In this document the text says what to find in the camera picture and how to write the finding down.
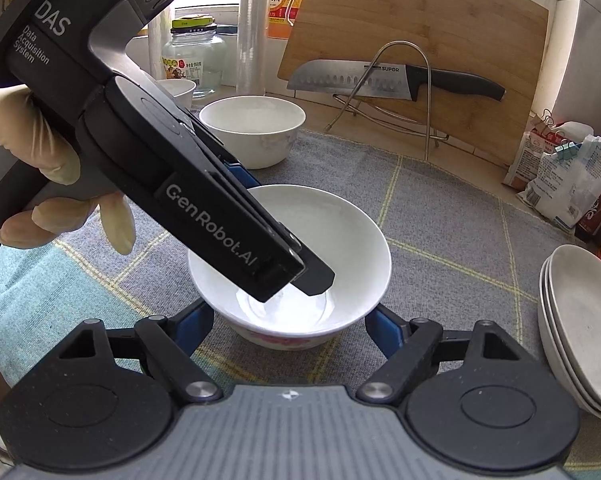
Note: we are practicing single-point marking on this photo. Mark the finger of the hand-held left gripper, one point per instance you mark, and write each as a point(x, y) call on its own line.
point(241, 175)
point(315, 275)

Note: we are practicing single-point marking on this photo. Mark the clear plastic wrap roll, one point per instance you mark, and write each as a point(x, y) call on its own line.
point(254, 25)

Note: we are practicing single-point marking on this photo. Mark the person's left hand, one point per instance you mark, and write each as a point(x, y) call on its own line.
point(25, 130)

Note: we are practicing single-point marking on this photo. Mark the white bowl with pink print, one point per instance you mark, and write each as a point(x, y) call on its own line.
point(350, 240)

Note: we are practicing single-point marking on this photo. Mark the white blue food packet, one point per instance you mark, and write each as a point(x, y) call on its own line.
point(565, 185)

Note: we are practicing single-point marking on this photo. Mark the beige food packet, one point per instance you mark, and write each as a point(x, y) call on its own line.
point(527, 155)

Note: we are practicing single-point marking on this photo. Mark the small white bowl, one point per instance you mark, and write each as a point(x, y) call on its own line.
point(180, 92)

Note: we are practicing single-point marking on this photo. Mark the wooden cutting board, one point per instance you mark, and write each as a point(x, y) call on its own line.
point(405, 10)

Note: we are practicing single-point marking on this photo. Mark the grey plaid cloth mat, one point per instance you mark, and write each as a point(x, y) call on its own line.
point(455, 220)

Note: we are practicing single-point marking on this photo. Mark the blue binder clip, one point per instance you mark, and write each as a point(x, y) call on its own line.
point(567, 150)

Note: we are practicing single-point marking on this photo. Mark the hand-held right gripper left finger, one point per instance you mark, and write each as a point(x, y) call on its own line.
point(198, 320)

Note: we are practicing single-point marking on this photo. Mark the glass jar green lid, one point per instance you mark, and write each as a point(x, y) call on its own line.
point(195, 60)

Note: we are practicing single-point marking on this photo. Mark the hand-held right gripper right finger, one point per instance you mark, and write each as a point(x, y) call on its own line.
point(383, 327)

